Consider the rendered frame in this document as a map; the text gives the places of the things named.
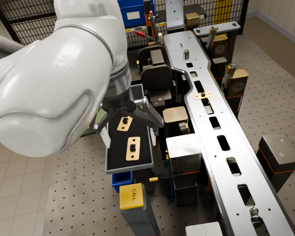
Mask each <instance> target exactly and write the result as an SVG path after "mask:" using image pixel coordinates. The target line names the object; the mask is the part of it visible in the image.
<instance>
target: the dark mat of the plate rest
mask: <svg viewBox="0 0 295 236"><path fill-rule="evenodd" d="M131 89H132V93H133V97H134V99H135V100H140V99H142V97H143V94H142V87H141V86H137V87H131ZM137 107H138V108H139V110H141V111H142V112H144V113H145V111H144V110H143V109H141V107H140V106H137ZM121 119H122V117H120V118H116V117H112V119H111V120H110V121H109V132H108V135H109V137H110V140H111V143H110V148H108V163H107V170H113V169H119V168H125V167H131V166H136V165H142V164H148V163H152V160H151V153H150V146H149V139H148V129H147V125H145V124H144V123H142V122H140V121H138V120H137V119H132V122H131V124H130V127H129V129H128V131H127V132H123V131H118V130H117V128H118V126H119V123H120V121H121ZM130 137H140V153H139V160H137V161H127V160H126V153H127V145H128V138H130Z"/></svg>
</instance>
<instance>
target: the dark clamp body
mask: <svg viewBox="0 0 295 236"><path fill-rule="evenodd" d="M159 97H163V98H164V102H165V108H166V109H169V108H172V99H171V94H170V90H169V89H162V90H157V91H152V92H151V94H150V102H151V105H152V99H154V98H159ZM152 106H153V105H152ZM158 138H159V136H158ZM156 141H157V136H156ZM157 144H158V147H159V152H160V151H161V148H160V142H159V139H158V141H157ZM156 146H157V145H156ZM156 146H155V147H154V148H156Z"/></svg>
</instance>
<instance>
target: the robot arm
mask: <svg viewBox="0 0 295 236"><path fill-rule="evenodd" d="M54 9H55V13H56V16H57V21H56V22H55V28H54V32H53V33H52V34H51V35H50V36H49V37H47V38H45V39H44V40H42V41H41V40H36V41H34V42H33V43H31V44H29V45H27V46H25V45H22V44H20V43H18V42H16V41H13V40H11V39H9V38H6V37H4V36H1V35H0V142H1V143H2V144H3V145H4V146H5V147H6V148H8V149H10V150H12V151H14V152H16V153H18V154H21V155H25V156H29V157H47V156H51V155H56V154H59V153H61V152H63V151H65V150H66V149H68V148H69V147H70V146H72V145H73V144H74V143H75V142H76V141H77V140H78V139H79V138H80V137H81V136H82V135H83V133H84V132H85V131H86V129H87V128H88V126H89V128H88V131H89V132H90V133H91V132H93V131H94V132H96V133H97V134H98V136H99V138H100V139H103V141H104V143H105V145H106V147H107V148H110V143H111V140H110V137H109V135H108V133H107V130H106V128H105V126H106V124H107V123H108V122H109V121H110V120H111V119H112V117H116V118H120V117H128V116H129V117H131V118H133V119H137V120H138V121H140V122H142V123H144V124H145V125H147V126H149V127H150V132H151V137H152V142H153V146H156V137H155V136H158V127H160V128H163V127H164V119H163V118H162V117H161V115H160V114H159V113H158V112H157V111H156V110H155V109H154V108H153V107H152V105H151V104H150V103H149V102H148V99H147V97H146V96H143V97H142V99H140V100H135V99H134V97H133V93H132V89H131V80H132V77H131V73H130V67H129V61H128V59H127V39H126V33H125V27H124V22H123V18H122V14H121V11H120V8H119V5H118V2H117V0H54ZM137 106H140V107H141V109H143V110H144V111H145V113H144V112H142V111H141V110H139V108H138V107H137ZM100 109H103V110H104V111H105V112H106V113H105V114H104V116H103V117H102V119H101V120H100V121H99V123H97V125H95V121H96V116H97V113H98V112H99V111H100Z"/></svg>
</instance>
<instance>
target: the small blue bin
mask: <svg viewBox="0 0 295 236"><path fill-rule="evenodd" d="M130 184H135V180H134V176H133V173H132V171H127V172H121V173H116V174H112V175H111V185H112V186H113V187H114V189H115V190H116V192H117V193H119V189H120V186H124V185H130Z"/></svg>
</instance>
